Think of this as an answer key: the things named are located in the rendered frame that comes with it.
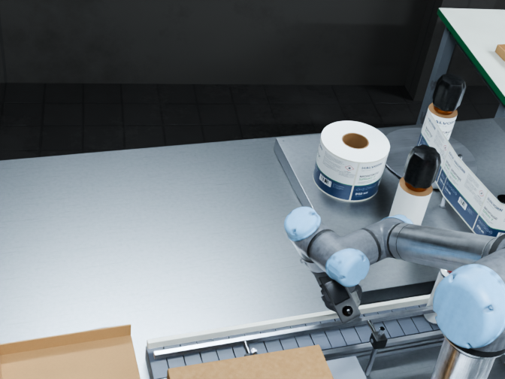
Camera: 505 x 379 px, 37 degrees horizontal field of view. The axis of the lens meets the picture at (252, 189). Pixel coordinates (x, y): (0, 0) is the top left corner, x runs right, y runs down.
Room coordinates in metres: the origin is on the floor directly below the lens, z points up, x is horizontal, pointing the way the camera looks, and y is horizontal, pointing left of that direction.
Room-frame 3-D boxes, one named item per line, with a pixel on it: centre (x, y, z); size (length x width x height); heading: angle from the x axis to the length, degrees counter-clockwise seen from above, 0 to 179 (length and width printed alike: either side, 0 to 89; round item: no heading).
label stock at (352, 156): (1.81, -0.27, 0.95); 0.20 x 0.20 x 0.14
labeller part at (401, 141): (1.97, -0.53, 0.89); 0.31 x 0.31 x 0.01
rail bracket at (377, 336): (1.16, -0.32, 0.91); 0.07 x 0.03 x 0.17; 22
